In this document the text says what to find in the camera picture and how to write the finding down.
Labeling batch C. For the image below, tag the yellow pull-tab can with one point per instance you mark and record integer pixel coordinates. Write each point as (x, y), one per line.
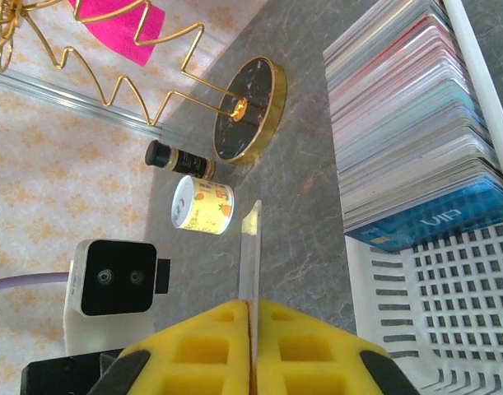
(201, 205)

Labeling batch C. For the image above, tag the stack of credit cards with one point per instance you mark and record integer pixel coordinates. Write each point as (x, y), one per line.
(399, 123)

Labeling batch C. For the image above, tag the pink wine glass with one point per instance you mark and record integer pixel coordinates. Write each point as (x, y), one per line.
(119, 41)

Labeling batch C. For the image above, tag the small dark bottle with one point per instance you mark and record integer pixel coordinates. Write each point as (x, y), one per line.
(181, 160)

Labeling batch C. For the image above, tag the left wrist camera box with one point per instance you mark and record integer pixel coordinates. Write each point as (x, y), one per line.
(111, 280)

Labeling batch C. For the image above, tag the white perforated plastic basket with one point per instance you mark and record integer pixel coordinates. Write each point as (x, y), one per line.
(440, 308)

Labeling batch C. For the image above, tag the aluminium back rail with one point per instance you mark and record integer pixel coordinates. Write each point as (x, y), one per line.
(70, 103)

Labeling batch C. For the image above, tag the thin pale credit card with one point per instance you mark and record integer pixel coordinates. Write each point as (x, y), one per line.
(249, 267)

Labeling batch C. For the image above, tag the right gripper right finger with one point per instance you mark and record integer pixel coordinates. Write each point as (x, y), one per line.
(317, 366)

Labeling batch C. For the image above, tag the blue VIP card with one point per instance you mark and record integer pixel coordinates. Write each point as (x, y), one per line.
(420, 224)

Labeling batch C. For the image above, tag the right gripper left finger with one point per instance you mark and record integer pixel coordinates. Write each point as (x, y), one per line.
(201, 370)

